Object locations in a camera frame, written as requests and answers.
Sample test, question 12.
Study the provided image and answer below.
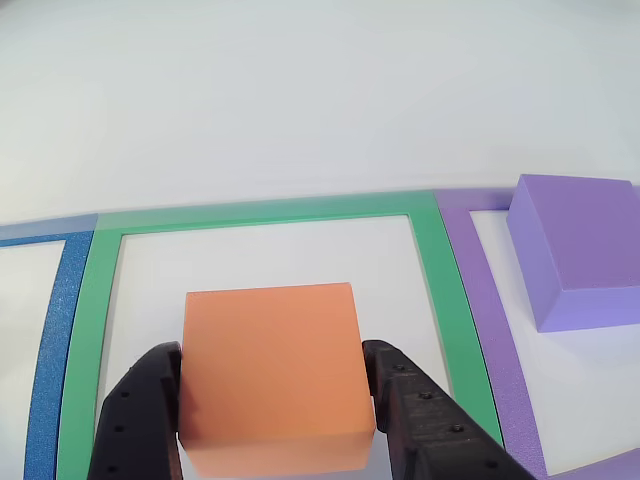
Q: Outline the green square frame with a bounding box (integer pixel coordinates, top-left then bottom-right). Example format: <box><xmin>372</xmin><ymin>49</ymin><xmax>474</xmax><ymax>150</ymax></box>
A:
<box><xmin>55</xmin><ymin>189</ymin><xmax>505</xmax><ymax>480</ymax></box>

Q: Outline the purple square frame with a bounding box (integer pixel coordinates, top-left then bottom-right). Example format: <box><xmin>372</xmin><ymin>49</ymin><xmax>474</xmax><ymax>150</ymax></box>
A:
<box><xmin>433</xmin><ymin>187</ymin><xmax>640</xmax><ymax>480</ymax></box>

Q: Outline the orange foam block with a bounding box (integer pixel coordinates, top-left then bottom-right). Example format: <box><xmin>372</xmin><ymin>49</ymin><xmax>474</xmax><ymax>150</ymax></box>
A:
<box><xmin>178</xmin><ymin>282</ymin><xmax>376</xmax><ymax>478</ymax></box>

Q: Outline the blue square frame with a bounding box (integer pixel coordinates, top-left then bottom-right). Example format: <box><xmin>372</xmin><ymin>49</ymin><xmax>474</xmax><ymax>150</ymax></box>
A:
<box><xmin>0</xmin><ymin>213</ymin><xmax>100</xmax><ymax>480</ymax></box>

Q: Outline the purple foam block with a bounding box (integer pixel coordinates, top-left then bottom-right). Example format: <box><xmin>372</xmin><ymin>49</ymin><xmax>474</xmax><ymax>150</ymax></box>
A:
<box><xmin>505</xmin><ymin>173</ymin><xmax>640</xmax><ymax>334</ymax></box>

